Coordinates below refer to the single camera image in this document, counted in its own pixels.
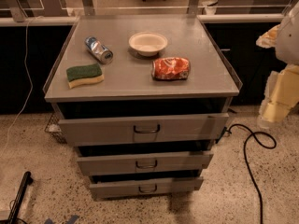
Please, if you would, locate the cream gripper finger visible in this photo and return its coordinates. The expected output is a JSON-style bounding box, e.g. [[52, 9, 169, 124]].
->
[[256, 25, 279, 49], [259, 64, 299, 123]]

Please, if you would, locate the grey top drawer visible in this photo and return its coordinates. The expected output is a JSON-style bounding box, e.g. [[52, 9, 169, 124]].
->
[[59, 113, 229, 147]]

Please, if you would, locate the grey drawer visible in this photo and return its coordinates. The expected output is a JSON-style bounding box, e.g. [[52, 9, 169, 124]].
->
[[59, 113, 229, 147], [90, 176, 204, 199], [77, 151, 213, 176]]

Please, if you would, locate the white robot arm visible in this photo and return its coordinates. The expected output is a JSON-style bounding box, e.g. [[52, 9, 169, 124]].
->
[[256, 2, 299, 128]]

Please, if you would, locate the grey metal drawer cabinet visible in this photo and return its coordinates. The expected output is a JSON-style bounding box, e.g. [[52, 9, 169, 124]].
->
[[44, 15, 242, 188]]

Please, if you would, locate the grey middle drawer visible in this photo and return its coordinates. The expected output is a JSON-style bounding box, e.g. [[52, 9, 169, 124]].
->
[[77, 151, 213, 176]]

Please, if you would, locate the grey bottom drawer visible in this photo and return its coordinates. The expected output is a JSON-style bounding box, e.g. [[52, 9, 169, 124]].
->
[[90, 176, 204, 199]]

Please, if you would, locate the crushed orange soda can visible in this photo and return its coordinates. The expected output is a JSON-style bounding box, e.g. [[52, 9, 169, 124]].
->
[[151, 57, 191, 80]]

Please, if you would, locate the white paper bowl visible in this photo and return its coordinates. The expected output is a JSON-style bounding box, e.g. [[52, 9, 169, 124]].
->
[[129, 32, 168, 57]]

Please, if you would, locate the silver blue soda can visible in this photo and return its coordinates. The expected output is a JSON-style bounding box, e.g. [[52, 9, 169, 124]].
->
[[85, 36, 113, 64]]

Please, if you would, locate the green yellow sponge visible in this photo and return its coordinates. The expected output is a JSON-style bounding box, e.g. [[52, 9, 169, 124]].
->
[[66, 63, 104, 89]]

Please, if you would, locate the black bar on floor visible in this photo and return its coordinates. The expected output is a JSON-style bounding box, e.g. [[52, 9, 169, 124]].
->
[[6, 171, 33, 224]]

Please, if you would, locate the black floor cable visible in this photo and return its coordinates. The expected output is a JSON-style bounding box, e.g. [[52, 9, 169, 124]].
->
[[226, 123, 278, 224]]

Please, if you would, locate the wire mesh basket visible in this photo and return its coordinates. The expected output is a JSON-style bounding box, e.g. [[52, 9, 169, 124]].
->
[[45, 113, 66, 144]]

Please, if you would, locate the white hanging cable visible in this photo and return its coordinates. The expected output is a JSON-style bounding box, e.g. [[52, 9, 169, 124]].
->
[[0, 16, 43, 157]]

